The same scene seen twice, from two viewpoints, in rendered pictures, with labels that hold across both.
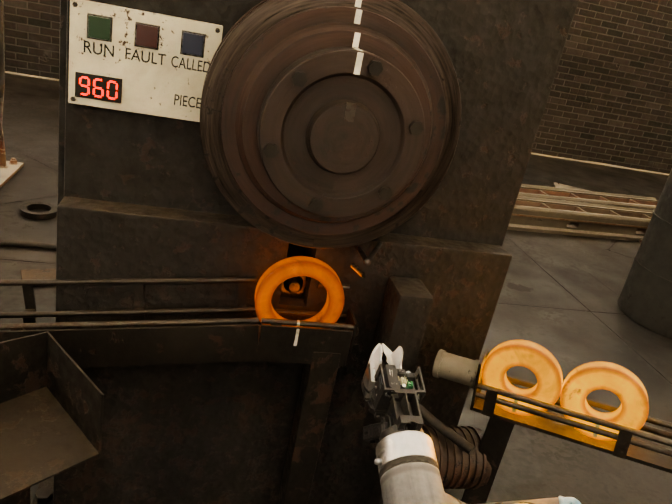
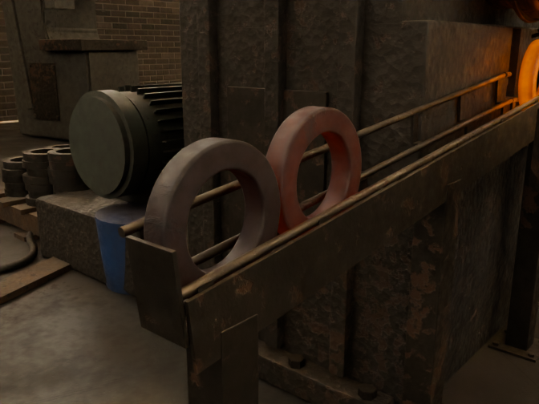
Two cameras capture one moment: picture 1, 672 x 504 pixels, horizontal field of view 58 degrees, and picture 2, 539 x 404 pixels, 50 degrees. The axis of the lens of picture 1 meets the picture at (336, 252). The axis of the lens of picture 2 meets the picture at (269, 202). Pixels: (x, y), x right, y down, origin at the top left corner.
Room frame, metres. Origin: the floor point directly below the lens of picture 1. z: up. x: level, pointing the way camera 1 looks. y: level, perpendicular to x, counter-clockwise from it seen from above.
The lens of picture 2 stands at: (0.30, 1.41, 0.82)
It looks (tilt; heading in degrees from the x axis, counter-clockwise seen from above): 15 degrees down; 325
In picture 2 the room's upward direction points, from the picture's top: straight up
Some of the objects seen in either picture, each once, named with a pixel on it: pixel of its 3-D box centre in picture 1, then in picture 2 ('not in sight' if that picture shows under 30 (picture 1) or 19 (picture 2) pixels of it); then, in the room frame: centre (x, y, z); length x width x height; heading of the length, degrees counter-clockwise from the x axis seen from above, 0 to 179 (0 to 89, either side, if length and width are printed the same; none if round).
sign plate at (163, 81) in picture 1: (145, 64); not in sight; (1.13, 0.41, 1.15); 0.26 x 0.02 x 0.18; 105
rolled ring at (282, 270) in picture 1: (299, 299); (538, 78); (1.11, 0.05, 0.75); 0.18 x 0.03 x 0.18; 103
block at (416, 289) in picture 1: (398, 333); not in sight; (1.18, -0.17, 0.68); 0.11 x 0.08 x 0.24; 15
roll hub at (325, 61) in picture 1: (341, 136); not in sight; (1.02, 0.03, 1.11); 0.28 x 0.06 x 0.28; 105
